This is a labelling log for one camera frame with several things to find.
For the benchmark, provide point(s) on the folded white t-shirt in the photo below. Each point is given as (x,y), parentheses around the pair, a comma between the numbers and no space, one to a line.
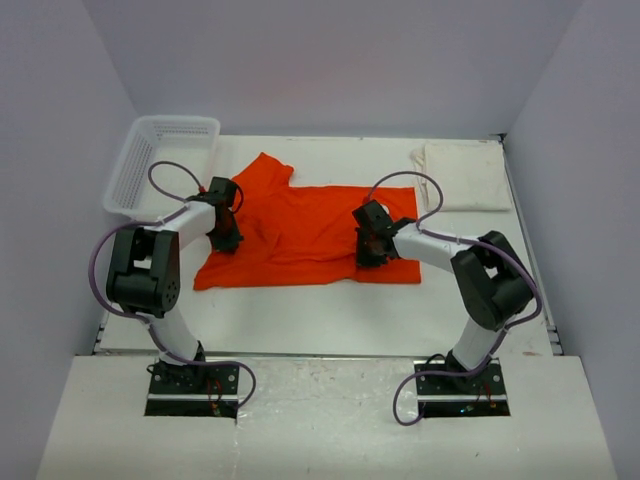
(469,175)

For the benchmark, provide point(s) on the white plastic basket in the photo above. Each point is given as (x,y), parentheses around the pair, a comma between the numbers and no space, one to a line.
(172,152)

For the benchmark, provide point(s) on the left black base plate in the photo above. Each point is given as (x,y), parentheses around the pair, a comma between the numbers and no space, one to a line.
(192,391)

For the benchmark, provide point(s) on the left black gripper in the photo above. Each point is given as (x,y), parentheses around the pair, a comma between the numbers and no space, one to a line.
(229,245)

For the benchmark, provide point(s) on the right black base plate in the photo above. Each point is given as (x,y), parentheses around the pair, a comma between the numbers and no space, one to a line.
(446,397)

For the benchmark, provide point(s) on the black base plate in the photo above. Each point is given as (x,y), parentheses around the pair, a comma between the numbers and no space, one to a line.
(192,391)
(446,397)

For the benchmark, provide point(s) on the orange t-shirt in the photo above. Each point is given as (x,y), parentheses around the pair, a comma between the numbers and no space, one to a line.
(294,236)

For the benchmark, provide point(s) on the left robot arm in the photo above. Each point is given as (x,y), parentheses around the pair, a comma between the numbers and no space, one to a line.
(144,277)

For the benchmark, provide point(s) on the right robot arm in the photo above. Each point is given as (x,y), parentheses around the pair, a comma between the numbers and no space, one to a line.
(493,283)

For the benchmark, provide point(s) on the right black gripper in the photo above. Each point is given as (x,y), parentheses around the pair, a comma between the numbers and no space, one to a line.
(362,259)

